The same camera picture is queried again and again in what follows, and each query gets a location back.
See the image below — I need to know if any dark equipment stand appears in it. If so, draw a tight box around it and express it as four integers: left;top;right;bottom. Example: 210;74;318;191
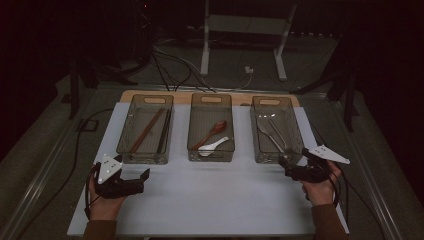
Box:
131;0;156;68

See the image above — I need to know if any metal knife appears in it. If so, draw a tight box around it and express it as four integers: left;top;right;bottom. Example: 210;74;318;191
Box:
256;118;286;156

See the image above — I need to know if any brown wooden spoon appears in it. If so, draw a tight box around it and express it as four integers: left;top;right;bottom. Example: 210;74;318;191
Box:
190;119;228;151

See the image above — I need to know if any white cable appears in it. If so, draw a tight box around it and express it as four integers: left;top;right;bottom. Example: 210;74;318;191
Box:
232;72;253;91

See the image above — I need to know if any person's right hand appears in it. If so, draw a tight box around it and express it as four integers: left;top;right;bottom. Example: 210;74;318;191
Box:
301;159;343;207

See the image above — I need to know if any smoky clear plastic bin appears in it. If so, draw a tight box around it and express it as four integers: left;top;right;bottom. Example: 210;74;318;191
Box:
186;92;236;163
249;95;307;165
115;93;175;165

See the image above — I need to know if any white table mat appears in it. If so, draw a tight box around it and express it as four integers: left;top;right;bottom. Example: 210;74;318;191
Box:
66;101;350;237

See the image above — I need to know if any person's left hand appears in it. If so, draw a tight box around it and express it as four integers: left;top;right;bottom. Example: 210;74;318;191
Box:
87;165;128;222

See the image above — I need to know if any long black floor cable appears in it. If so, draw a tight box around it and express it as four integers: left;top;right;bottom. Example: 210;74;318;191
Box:
16;107;115;240

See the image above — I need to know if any brown wooden chopstick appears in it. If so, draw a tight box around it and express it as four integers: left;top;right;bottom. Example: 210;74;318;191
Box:
131;107;167;154
129;107;165;154

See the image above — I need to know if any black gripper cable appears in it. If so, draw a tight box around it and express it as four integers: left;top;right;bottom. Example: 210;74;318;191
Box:
328;175;350;215
84;164;102;221

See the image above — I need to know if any black tripod stand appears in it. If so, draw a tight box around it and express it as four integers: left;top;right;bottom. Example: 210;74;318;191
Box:
68;56;138;120
289;66;360;133

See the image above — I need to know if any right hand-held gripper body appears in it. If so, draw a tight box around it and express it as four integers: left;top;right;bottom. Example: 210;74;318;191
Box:
291;144;351;184

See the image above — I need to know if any white ceramic spoon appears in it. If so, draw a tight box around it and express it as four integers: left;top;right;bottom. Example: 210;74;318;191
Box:
198;136;230;157

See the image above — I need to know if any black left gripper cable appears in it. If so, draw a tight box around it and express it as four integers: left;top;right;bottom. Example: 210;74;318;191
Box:
84;164;102;221

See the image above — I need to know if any white metal stand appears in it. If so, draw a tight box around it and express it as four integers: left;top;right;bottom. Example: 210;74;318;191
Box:
199;0;298;82

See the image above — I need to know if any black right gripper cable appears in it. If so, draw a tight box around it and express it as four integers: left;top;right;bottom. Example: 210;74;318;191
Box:
328;175;350;215

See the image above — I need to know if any bundle of black floor cables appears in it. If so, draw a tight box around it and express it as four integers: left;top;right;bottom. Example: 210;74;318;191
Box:
151;43;218;93

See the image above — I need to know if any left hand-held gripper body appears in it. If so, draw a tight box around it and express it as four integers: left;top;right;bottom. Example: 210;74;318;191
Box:
94;153;133;200

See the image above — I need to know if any metal fork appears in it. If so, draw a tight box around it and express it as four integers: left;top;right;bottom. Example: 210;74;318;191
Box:
268;119;289;149

